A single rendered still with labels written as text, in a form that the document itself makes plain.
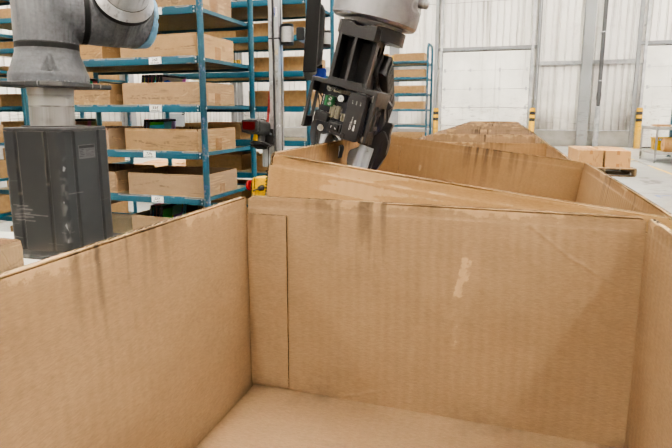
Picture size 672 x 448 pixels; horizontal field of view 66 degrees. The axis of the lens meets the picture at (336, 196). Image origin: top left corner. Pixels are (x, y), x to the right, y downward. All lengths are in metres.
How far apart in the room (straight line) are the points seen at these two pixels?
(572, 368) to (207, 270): 0.26
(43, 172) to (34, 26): 0.36
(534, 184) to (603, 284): 0.40
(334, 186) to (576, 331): 0.20
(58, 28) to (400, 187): 1.24
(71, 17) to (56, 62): 0.12
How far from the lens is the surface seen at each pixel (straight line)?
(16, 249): 1.26
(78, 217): 1.50
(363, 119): 0.52
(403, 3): 0.53
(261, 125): 1.82
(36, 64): 1.49
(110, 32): 1.55
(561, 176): 0.77
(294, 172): 0.40
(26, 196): 1.53
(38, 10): 1.51
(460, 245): 0.38
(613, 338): 0.40
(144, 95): 2.47
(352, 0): 0.53
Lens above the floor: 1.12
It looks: 9 degrees down
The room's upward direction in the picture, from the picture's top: straight up
